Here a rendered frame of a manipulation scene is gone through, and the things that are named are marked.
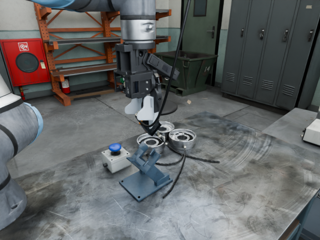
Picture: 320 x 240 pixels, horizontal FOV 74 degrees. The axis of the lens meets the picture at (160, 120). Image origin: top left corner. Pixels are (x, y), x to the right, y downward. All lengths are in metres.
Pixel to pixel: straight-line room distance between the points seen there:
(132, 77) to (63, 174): 0.42
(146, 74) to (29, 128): 0.37
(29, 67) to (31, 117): 3.47
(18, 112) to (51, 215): 0.28
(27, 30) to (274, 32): 3.77
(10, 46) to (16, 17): 0.51
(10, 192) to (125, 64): 0.41
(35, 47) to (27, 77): 0.50
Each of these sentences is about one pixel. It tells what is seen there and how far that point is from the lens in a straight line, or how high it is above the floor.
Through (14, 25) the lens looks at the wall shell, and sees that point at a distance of 4.32.
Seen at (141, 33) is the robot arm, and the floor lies 1.22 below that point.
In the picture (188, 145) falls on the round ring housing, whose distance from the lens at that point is 0.80.
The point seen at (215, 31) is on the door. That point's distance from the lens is 4.63.
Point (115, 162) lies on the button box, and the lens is 0.70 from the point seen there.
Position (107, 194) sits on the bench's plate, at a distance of 0.65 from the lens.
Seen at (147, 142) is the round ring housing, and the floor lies 0.82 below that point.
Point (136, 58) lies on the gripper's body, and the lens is 0.49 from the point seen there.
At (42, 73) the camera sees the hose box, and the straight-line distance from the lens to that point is 4.19.
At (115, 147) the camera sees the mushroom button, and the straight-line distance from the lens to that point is 0.70.
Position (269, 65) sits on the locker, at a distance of 3.52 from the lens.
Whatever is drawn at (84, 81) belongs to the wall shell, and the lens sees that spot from 4.64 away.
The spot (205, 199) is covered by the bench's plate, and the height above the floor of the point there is 0.80.
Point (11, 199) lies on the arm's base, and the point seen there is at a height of 0.84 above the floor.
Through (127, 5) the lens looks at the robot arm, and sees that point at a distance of 0.47.
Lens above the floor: 1.24
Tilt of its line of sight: 25 degrees down
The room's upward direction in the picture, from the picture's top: straight up
